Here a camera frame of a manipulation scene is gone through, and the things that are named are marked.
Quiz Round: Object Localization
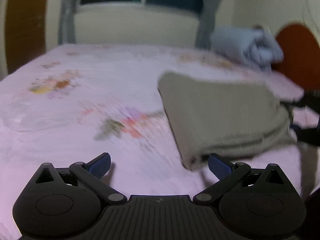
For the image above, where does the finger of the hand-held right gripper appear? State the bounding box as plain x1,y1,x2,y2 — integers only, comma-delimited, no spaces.
285,89,320,109
290,124,320,146

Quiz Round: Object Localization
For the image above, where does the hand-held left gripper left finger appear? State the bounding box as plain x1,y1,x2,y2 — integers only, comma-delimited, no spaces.
34,152,128,204

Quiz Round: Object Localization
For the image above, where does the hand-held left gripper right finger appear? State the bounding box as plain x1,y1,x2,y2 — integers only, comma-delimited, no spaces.
193,153,286,204

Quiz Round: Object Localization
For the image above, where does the grey-green towel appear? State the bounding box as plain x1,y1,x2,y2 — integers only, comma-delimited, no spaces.
157,71,298,172

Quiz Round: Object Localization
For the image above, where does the red-brown headboard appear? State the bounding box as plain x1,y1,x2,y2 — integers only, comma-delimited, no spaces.
274,24,318,91

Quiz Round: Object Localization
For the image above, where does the pink floral bedsheet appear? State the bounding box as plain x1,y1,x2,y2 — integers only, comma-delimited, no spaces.
0,44,310,240

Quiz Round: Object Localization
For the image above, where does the rolled light blue blanket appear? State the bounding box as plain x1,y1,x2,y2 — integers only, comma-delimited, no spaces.
210,26,284,73

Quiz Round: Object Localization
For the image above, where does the grey curtain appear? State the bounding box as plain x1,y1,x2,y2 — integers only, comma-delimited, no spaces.
58,0,77,46
195,0,227,48

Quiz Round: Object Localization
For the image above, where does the brown wooden door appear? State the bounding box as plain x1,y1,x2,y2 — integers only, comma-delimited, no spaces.
5,0,48,75

